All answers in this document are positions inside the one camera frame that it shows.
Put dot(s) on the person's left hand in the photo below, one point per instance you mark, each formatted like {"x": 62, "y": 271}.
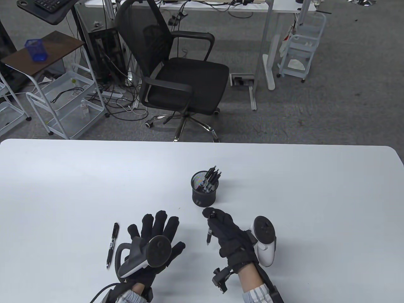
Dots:
{"x": 157, "y": 225}

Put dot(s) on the person's right hand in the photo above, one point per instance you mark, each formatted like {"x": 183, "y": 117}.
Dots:
{"x": 230, "y": 240}

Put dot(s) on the person's right forearm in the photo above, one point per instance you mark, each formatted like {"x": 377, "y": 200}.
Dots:
{"x": 249, "y": 279}

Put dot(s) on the black forearm pack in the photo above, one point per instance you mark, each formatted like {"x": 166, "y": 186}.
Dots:
{"x": 113, "y": 296}
{"x": 277, "y": 296}

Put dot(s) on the person's left forearm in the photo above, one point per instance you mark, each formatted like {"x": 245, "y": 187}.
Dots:
{"x": 135, "y": 296}

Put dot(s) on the black mesh pen holder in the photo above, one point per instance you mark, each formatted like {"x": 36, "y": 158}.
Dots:
{"x": 203, "y": 199}

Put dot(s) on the clear spray bottle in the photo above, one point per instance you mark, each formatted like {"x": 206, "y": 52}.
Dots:
{"x": 84, "y": 109}

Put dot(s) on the white power strip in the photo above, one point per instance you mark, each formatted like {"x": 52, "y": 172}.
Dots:
{"x": 110, "y": 94}

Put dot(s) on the black mesh office chair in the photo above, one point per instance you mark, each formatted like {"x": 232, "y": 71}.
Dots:
{"x": 186, "y": 82}

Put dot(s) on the metal floor socket box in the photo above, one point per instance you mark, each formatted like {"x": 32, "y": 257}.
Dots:
{"x": 242, "y": 79}

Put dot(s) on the black computer tower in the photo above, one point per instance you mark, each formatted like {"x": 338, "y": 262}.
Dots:
{"x": 104, "y": 53}

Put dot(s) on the white crumpled cloth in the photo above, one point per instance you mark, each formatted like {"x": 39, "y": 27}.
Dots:
{"x": 296, "y": 64}

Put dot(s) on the white cart with brown top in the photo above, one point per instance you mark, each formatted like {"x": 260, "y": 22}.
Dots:
{"x": 44, "y": 53}

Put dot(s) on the pale tiered rolling cart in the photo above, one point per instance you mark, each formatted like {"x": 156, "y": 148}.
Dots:
{"x": 301, "y": 44}

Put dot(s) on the blue mesh pen holder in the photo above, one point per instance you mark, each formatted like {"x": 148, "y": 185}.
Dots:
{"x": 37, "y": 50}

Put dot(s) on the black keyboard stand tray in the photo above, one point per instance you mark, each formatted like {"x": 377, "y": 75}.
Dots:
{"x": 53, "y": 15}

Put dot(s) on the white metal leg desk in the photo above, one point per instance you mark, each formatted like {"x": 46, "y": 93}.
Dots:
{"x": 284, "y": 6}

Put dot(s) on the black keyboard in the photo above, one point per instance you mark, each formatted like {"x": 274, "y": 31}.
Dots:
{"x": 47, "y": 3}

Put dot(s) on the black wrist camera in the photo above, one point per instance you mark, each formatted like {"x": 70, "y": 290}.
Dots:
{"x": 219, "y": 279}

